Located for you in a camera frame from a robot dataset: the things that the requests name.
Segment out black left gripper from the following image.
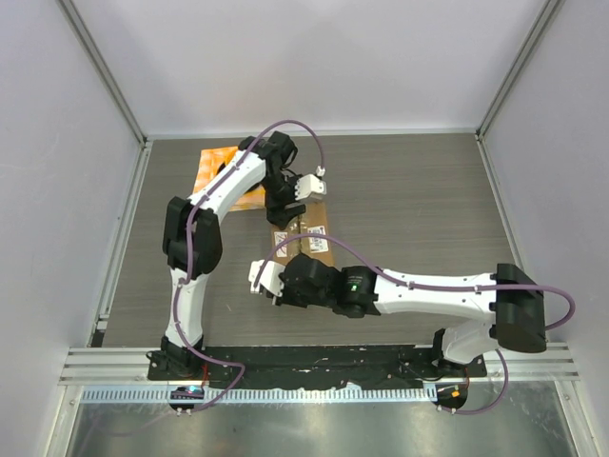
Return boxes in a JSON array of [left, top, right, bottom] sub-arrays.
[[262, 173, 307, 231]]

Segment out brown cardboard express box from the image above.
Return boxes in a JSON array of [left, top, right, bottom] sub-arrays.
[[271, 202, 335, 267]]

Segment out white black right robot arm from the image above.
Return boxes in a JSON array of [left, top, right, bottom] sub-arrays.
[[277, 254, 547, 376]]

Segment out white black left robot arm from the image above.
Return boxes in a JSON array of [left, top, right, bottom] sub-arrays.
[[150, 131, 305, 380]]

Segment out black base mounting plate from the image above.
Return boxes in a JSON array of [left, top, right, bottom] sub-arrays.
[[147, 345, 487, 390]]

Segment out orange checkered cloth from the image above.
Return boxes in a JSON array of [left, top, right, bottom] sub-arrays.
[[191, 146, 265, 211]]

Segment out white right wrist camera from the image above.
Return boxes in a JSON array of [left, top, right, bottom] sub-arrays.
[[248, 260, 285, 301]]

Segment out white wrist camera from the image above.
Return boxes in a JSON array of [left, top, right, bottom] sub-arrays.
[[294, 166, 327, 202], [248, 260, 285, 301]]

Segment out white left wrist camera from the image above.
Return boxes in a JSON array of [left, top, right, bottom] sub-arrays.
[[294, 166, 327, 202]]

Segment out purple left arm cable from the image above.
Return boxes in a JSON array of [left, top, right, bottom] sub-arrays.
[[171, 119, 328, 412]]

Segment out white slotted cable duct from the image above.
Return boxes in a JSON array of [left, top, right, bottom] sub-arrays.
[[81, 384, 437, 405]]

